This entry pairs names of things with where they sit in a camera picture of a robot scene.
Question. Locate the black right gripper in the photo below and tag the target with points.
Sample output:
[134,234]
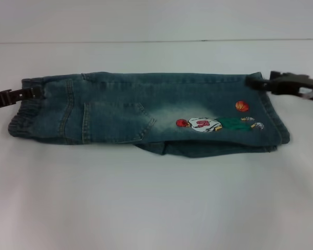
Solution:
[297,83]

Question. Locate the blue denim shorts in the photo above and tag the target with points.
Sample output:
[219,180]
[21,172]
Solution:
[135,114]

